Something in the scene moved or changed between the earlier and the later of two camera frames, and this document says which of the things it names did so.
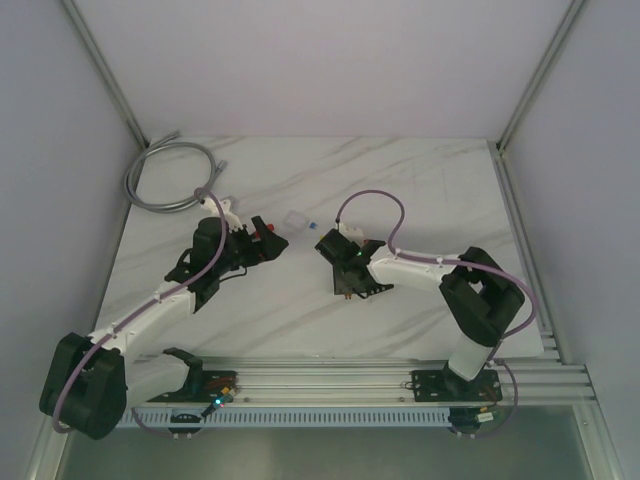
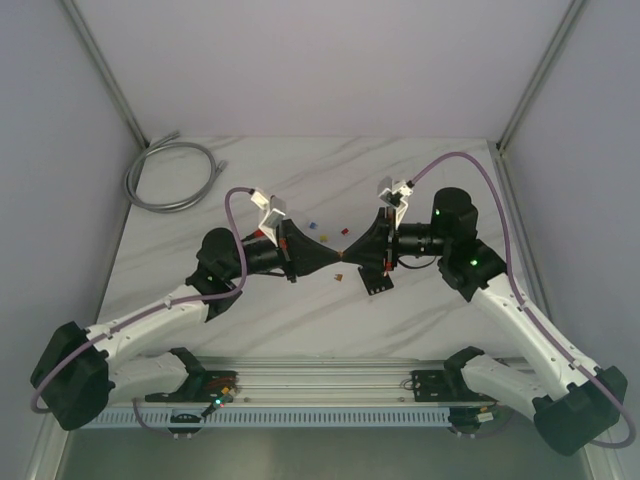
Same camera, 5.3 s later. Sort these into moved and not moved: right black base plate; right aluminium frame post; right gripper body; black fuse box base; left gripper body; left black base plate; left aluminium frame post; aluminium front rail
Moved: right gripper body; left gripper body; black fuse box base
Not moved: right aluminium frame post; left black base plate; left aluminium frame post; right black base plate; aluminium front rail
